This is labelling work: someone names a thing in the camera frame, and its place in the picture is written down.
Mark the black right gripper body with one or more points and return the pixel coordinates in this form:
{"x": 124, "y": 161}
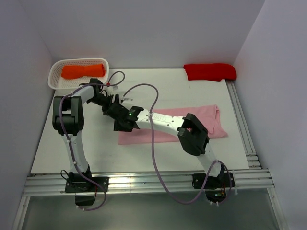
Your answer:
{"x": 118, "y": 125}

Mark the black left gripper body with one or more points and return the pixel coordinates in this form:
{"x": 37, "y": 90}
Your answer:
{"x": 103, "y": 101}

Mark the pink t shirt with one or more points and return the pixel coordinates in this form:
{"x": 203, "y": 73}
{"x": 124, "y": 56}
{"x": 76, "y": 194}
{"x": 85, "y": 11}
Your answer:
{"x": 208, "y": 115}

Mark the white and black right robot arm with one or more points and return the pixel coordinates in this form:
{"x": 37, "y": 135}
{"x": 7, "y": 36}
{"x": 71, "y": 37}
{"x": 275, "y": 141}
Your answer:
{"x": 192, "y": 127}

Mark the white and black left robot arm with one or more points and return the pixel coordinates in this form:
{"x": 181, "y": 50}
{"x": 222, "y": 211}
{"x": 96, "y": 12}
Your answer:
{"x": 68, "y": 121}

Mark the rolled orange t shirt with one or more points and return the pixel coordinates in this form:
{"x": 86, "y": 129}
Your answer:
{"x": 75, "y": 71}

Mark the white perforated plastic basket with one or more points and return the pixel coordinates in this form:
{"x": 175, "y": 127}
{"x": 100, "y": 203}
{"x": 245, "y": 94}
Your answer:
{"x": 56, "y": 82}

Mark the folded red t shirt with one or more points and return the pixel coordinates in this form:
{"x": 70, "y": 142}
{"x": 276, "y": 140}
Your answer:
{"x": 210, "y": 72}

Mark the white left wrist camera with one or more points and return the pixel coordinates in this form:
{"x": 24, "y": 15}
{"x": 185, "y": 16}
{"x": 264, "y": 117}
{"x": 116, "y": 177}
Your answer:
{"x": 113, "y": 88}

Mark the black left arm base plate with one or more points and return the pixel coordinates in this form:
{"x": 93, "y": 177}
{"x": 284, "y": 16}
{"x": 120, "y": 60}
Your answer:
{"x": 81, "y": 185}

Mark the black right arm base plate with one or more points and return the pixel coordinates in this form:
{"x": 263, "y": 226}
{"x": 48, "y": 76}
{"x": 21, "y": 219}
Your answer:
{"x": 212, "y": 182}

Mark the aluminium right side rail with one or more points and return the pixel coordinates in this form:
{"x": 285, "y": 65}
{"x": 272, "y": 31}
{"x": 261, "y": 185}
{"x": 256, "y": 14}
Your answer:
{"x": 252, "y": 157}

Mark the aluminium front rail frame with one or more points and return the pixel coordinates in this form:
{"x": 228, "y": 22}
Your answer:
{"x": 52, "y": 184}

